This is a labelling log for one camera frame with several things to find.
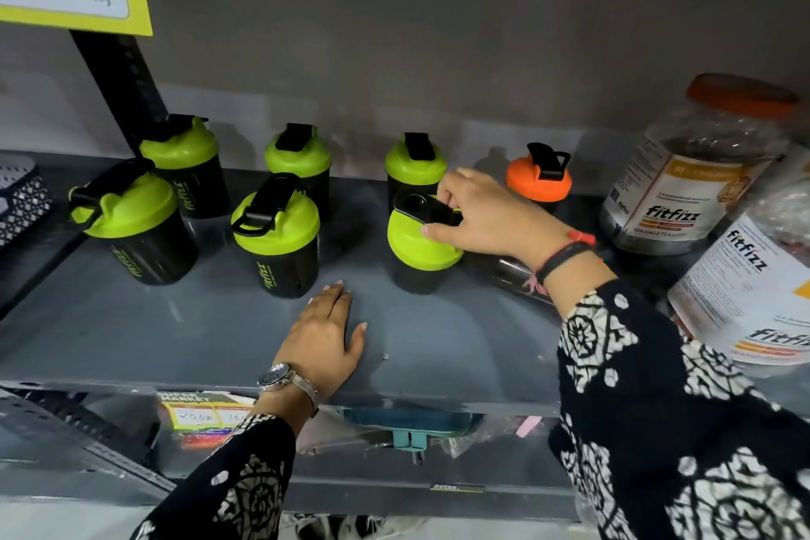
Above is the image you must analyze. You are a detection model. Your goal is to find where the black and red thread bracelet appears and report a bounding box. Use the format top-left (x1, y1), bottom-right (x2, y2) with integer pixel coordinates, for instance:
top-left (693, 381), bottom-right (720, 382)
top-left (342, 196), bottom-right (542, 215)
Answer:
top-left (524, 229), bottom-right (597, 297)

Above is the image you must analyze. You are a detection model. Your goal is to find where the black shelf upright post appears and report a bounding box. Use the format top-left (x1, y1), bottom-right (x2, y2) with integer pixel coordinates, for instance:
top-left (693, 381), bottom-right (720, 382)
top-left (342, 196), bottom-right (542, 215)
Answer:
top-left (70, 30), bottom-right (169, 156)

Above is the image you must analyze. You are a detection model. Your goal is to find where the group of green-lid shakers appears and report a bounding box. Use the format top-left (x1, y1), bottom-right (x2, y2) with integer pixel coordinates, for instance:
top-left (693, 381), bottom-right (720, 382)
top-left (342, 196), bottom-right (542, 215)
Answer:
top-left (68, 113), bottom-right (448, 300)

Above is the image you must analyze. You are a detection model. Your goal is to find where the green-lid black shaker bottle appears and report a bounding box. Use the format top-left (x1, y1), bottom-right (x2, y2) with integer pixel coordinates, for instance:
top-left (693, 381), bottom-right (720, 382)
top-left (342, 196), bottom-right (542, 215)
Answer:
top-left (386, 192), bottom-right (464, 295)

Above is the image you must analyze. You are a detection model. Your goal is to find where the yellow price label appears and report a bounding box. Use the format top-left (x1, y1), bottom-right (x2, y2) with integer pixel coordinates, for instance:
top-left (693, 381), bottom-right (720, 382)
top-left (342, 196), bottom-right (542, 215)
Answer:
top-left (157, 392), bottom-right (255, 433)

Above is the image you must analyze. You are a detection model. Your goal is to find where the person's left hand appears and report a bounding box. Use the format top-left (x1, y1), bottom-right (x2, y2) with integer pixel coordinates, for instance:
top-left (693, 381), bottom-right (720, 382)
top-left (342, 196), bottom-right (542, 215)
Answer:
top-left (272, 281), bottom-right (368, 400)

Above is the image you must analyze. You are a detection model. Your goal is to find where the grey metal shelf rack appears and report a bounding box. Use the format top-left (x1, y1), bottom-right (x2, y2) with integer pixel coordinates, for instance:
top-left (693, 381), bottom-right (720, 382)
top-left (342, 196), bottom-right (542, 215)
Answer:
top-left (0, 149), bottom-right (810, 523)

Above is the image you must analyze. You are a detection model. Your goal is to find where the teal plastic item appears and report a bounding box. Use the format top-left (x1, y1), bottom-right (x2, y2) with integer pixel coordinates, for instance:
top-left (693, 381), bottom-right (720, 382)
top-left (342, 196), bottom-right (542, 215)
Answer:
top-left (342, 408), bottom-right (486, 466)

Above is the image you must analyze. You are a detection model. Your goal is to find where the person's right forearm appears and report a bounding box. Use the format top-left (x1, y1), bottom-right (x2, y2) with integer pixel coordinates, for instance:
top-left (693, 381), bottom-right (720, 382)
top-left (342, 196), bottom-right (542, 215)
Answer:
top-left (541, 245), bottom-right (810, 540)

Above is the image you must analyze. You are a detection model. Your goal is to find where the person's right hand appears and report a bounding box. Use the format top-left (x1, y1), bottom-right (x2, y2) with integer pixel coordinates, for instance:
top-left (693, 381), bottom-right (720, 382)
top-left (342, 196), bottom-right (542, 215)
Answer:
top-left (421, 168), bottom-right (575, 272)

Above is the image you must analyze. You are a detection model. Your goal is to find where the person's left forearm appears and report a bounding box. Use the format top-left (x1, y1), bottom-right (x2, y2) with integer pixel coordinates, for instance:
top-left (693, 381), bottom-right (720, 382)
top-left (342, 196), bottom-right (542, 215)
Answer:
top-left (130, 393), bottom-right (315, 540)

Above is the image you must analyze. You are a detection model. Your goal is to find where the silver wristwatch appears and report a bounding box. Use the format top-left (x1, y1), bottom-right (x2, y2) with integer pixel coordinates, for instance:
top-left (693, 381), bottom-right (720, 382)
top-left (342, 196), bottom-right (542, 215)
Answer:
top-left (257, 362), bottom-right (321, 419)

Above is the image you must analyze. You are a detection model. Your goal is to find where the dark metal bottle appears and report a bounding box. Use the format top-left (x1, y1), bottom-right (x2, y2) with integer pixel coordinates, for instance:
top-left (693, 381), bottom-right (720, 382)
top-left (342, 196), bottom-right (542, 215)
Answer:
top-left (492, 257), bottom-right (555, 305)

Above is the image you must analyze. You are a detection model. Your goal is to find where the clear jar with orange lid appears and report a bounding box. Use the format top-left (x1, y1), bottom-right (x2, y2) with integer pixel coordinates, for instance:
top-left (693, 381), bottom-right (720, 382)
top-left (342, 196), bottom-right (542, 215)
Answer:
top-left (599, 73), bottom-right (800, 256)

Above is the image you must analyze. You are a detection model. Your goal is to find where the white perforated basket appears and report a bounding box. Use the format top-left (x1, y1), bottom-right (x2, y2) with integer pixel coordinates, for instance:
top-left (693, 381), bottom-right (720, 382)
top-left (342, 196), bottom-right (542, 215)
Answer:
top-left (0, 155), bottom-right (53, 249)

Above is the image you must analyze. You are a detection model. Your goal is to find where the orange-lid black shaker bottle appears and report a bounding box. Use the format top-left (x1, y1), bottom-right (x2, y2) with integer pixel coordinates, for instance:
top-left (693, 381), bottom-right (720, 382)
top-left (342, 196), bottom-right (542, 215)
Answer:
top-left (505, 142), bottom-right (573, 215)

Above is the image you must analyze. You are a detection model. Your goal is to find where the clear jar with white label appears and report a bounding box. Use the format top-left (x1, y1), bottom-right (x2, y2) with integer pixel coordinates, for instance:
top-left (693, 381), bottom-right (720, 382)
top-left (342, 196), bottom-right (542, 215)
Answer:
top-left (667, 144), bottom-right (810, 380)

